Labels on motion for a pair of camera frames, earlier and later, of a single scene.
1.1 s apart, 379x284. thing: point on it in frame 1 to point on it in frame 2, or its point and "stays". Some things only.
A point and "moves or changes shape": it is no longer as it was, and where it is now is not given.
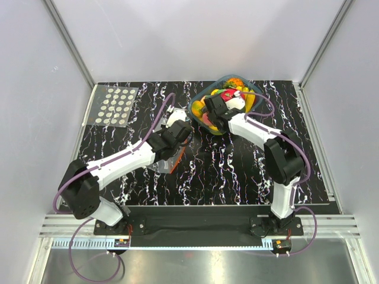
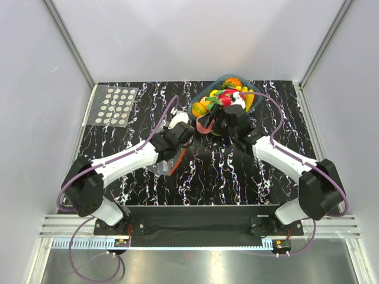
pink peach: [206, 119] moves or changes shape
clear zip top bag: [167, 164] stays
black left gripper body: [164, 129] stays
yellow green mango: [196, 107] stays
